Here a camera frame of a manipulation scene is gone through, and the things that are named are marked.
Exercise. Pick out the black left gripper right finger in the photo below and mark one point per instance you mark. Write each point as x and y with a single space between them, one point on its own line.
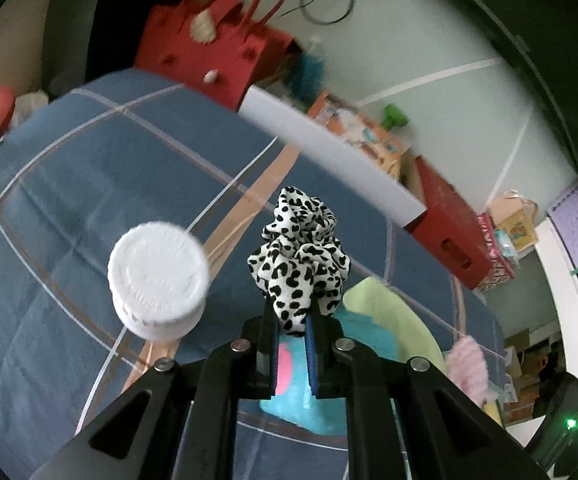
407 420

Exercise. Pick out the red patterned gift box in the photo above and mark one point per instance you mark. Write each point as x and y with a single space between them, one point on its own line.
501 270

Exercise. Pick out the green toy dumbbell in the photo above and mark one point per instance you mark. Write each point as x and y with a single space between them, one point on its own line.
393 117

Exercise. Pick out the pink fuzzy scrunchie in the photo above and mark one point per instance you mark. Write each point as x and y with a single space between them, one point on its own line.
467 369

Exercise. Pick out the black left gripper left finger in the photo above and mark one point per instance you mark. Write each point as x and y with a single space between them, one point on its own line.
177 421

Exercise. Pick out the blue plaid bed sheet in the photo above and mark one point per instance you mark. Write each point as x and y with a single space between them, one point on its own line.
130 148

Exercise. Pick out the orange illustrated toy box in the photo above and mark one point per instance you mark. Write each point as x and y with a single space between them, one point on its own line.
384 148

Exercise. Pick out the white foam board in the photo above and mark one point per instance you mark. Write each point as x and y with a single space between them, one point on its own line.
352 168

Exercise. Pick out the green yellow scouring sponge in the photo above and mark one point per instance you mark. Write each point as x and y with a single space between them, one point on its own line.
491 409

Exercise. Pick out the red felt handbag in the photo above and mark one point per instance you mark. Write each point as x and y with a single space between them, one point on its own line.
217 47

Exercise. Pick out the red cardboard box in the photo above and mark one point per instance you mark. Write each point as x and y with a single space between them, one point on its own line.
448 228

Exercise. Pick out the white capped pill bottle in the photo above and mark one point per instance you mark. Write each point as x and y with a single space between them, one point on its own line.
159 278

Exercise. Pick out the black white leopard scrunchie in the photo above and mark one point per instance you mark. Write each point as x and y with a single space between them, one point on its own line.
301 263

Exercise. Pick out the light green cloth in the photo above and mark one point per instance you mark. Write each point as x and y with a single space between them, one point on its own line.
387 309

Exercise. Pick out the yellow gift box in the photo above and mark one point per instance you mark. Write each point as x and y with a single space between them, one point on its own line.
516 215

